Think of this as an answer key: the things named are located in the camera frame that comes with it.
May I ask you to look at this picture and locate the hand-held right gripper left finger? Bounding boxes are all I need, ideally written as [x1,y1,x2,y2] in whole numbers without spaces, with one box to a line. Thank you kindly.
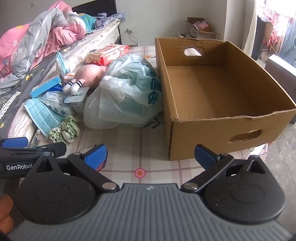
[25,144,119,193]

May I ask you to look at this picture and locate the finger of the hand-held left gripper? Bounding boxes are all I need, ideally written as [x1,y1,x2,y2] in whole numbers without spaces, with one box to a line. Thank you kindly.
[0,137,28,149]
[0,142,67,158]

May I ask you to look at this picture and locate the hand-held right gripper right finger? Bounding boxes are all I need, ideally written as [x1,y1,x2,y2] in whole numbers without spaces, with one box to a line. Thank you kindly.
[180,144,269,194]

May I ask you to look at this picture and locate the large brown cardboard box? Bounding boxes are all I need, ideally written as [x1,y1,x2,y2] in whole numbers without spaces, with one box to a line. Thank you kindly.
[155,37,296,161]

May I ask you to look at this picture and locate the pink plush toy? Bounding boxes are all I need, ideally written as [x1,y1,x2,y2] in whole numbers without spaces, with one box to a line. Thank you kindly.
[62,64,108,94]

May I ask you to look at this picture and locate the person's left hand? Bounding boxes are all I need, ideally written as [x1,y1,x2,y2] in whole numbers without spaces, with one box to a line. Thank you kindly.
[0,193,14,234]

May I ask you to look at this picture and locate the teal towel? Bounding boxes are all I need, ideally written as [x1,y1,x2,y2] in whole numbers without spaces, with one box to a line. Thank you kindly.
[24,98,66,137]

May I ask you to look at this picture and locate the grey printed blanket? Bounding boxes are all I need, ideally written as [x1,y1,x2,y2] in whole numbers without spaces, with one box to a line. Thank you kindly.
[0,39,97,139]

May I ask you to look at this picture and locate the white blue tissue pack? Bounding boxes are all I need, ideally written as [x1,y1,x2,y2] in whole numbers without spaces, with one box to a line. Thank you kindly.
[40,85,72,116]

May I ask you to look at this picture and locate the white pack with blue lid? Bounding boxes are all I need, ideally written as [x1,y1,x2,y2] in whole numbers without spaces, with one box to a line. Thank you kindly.
[64,87,89,118]

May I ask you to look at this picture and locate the blue carton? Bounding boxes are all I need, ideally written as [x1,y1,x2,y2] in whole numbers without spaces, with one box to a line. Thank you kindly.
[30,76,62,99]

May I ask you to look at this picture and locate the translucent plastic bag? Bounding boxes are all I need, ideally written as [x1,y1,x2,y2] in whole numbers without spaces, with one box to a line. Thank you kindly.
[83,54,163,129]

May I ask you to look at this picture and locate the red white wet wipes pack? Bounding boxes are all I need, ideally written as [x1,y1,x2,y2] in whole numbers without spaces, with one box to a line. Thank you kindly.
[86,44,130,66]

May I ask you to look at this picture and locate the pink grey quilt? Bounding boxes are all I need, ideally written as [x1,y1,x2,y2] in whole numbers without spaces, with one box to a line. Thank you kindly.
[0,0,97,90]

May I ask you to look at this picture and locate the white board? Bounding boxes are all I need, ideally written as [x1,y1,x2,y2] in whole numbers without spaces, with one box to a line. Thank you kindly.
[265,54,296,87]

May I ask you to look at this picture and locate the small open cardboard box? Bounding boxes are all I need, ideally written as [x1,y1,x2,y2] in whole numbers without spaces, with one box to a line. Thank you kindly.
[181,17,220,40]

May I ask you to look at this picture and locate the dark hanging garment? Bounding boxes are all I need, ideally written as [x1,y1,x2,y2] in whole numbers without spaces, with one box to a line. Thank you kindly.
[252,15,266,61]

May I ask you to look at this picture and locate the blue purple cloth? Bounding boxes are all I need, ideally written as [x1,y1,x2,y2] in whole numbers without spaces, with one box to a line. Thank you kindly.
[96,13,125,28]

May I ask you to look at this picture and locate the blue hanging garment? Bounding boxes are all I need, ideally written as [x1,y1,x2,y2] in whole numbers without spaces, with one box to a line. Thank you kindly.
[280,23,296,63]

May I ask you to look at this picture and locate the white curtain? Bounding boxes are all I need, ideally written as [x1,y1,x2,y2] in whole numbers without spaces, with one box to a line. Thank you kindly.
[243,0,262,50]

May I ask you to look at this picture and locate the pink hanging clothes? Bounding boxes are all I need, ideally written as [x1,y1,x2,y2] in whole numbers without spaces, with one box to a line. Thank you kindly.
[261,7,289,51]

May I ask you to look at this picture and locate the black bed headboard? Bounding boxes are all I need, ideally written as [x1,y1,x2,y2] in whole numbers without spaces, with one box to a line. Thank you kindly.
[72,0,116,15]

